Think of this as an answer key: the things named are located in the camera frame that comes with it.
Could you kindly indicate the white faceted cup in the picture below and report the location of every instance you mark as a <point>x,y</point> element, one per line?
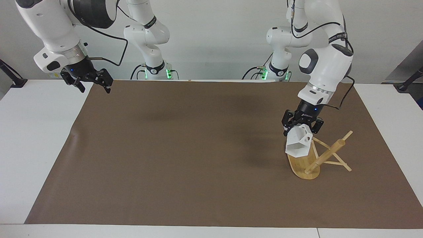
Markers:
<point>297,142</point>

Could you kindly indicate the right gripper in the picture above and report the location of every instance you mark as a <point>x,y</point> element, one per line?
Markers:
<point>81,67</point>

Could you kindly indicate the black stand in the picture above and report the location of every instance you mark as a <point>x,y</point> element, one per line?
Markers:
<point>404,86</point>
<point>16,81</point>

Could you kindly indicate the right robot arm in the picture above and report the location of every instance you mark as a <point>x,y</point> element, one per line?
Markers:
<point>53,29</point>

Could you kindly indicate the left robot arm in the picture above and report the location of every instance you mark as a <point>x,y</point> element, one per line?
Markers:
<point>327,62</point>

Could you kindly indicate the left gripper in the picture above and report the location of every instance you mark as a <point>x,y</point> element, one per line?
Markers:
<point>307,112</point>

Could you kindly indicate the wooden cup rack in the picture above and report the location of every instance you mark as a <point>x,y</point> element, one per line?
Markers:
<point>305,168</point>

